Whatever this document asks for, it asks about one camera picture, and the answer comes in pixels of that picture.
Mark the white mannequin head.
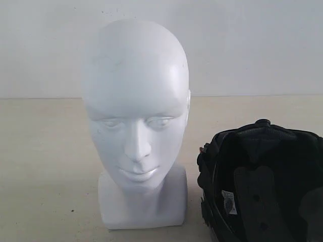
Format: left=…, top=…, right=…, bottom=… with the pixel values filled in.
left=82, top=19, right=191, bottom=230

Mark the black helmet with tinted visor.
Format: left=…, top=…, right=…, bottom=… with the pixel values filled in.
left=197, top=119, right=322, bottom=241

